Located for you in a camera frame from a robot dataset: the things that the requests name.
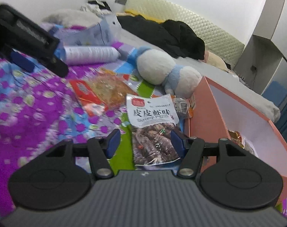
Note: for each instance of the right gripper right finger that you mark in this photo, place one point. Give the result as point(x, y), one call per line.
point(190, 151)

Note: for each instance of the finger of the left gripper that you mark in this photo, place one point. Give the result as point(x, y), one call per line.
point(55, 65)
point(21, 61)

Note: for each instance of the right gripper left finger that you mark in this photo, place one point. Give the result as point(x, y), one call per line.
point(100, 150)

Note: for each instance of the orange small snack packet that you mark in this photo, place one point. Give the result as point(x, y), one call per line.
point(184, 107)

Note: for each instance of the red foil packet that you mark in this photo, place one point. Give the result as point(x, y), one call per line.
point(236, 137)

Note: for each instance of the shrimp flavour snack bag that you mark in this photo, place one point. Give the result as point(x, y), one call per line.
point(151, 122)

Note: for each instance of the red clear snack bag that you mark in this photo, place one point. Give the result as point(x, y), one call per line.
point(103, 92)

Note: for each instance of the white spray can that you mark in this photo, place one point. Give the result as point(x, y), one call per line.
point(82, 55)

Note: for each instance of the pink open storage box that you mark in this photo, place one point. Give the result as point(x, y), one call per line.
point(219, 111)

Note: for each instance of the colourful floral bed sheet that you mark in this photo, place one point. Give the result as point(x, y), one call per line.
point(39, 109)

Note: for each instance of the purple floral plastic bag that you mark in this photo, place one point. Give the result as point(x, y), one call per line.
point(105, 33)

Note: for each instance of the clothes pile on nightstand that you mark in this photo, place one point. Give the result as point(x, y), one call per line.
point(96, 7)

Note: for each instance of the white blue plush toy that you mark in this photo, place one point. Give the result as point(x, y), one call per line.
point(159, 68)

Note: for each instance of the beige pillow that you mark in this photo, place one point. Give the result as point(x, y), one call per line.
point(214, 60)

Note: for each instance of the blue foam pad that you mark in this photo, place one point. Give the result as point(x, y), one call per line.
point(275, 92)

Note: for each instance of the yellow folded blanket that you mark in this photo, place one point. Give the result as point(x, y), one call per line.
point(134, 13)

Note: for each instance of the cream quilted headboard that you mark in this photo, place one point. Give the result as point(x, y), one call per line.
point(216, 39)

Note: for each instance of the black jacket on bed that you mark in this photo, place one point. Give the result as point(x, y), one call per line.
point(174, 37)

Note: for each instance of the grey white wardrobe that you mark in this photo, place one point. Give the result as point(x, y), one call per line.
point(265, 57)

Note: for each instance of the wall socket plate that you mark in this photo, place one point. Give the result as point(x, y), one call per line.
point(121, 2)

